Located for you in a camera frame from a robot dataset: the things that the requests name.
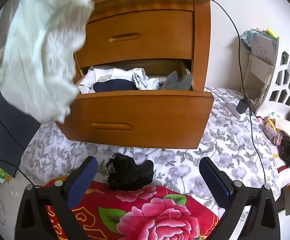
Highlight black lace garment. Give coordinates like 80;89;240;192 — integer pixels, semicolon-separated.
106;153;154;191

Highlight grey socks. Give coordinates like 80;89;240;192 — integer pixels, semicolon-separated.
161;71;193;90

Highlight pale green lace garment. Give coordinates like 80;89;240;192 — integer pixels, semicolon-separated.
0;0;93;123

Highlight wooden drawer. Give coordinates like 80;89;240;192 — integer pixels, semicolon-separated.
58;82;214;149
76;10;193;68

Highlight navy blue garment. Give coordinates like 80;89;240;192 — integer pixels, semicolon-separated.
92;79;138;92

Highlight floral grey white quilt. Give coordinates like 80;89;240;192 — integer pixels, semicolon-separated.
19;87;282;219

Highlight red floral cushion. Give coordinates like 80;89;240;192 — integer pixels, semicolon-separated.
41;175;219;240

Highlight colourful trinket pile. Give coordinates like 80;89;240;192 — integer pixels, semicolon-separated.
257;116;290;172

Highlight white power strip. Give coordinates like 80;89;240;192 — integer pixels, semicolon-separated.
226;102;244;121

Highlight black power adapter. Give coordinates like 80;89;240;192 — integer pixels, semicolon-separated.
236;96;250;114

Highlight dark blue cabinet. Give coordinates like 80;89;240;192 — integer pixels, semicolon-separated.
0;93;40;177

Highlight white cutout magazine rack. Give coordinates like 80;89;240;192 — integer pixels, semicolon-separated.
241;29;290;119

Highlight wooden nightstand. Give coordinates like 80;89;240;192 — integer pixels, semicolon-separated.
73;0;215;93

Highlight black charger cable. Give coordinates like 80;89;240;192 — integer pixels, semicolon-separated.
211;0;267;184

